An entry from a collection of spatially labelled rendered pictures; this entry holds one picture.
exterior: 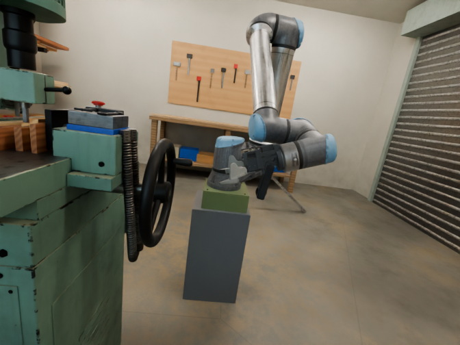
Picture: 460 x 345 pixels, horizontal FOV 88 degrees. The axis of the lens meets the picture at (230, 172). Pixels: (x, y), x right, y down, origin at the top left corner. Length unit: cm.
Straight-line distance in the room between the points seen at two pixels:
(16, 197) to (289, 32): 111
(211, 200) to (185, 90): 294
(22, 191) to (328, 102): 416
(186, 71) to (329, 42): 225
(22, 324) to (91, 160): 35
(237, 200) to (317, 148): 60
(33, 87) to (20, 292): 43
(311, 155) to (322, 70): 363
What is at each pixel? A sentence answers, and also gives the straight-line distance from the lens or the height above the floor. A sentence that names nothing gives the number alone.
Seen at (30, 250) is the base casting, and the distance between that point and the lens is 59.
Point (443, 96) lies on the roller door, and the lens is 378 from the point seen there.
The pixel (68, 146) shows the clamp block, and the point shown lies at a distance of 62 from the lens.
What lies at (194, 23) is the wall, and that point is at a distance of 416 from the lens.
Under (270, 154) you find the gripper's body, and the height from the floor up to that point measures 94.
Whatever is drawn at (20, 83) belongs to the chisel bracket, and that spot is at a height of 104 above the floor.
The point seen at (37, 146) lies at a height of 92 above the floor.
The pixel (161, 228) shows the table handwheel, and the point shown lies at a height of 69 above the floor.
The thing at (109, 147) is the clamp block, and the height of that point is 93.
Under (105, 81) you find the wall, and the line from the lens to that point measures 435.
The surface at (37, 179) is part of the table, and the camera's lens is 55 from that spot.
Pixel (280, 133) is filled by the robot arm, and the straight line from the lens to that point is 80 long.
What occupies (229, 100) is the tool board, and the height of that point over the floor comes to 122.
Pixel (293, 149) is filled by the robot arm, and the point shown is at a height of 96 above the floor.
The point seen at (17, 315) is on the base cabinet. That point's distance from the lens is 69.
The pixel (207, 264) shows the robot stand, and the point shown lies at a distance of 137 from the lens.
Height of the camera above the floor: 104
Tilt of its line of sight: 14 degrees down
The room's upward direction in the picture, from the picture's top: 8 degrees clockwise
